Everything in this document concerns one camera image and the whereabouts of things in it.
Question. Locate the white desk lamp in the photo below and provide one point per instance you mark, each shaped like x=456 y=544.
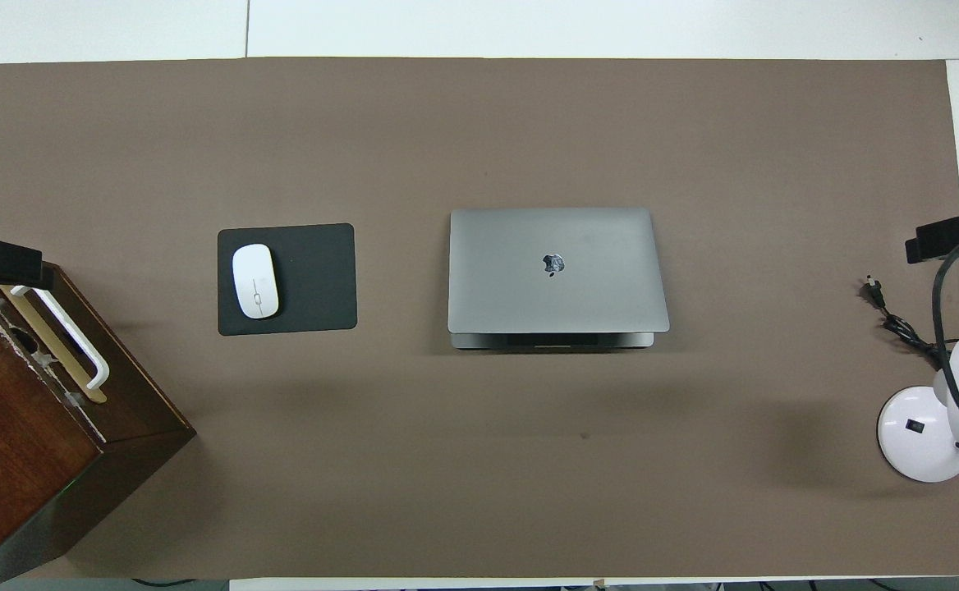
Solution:
x=915 y=435

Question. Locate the white computer mouse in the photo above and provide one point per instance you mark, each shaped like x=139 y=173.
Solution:
x=254 y=281

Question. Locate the grey aluminium laptop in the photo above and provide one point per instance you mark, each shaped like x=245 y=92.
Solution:
x=553 y=295

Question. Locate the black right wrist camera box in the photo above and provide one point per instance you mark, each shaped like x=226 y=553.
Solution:
x=952 y=234

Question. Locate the dark brown wooden box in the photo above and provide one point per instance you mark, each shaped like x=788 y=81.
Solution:
x=20 y=460

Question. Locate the brown table mat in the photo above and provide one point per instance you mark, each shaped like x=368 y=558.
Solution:
x=479 y=460

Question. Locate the black mouse pad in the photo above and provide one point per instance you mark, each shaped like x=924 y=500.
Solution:
x=315 y=279

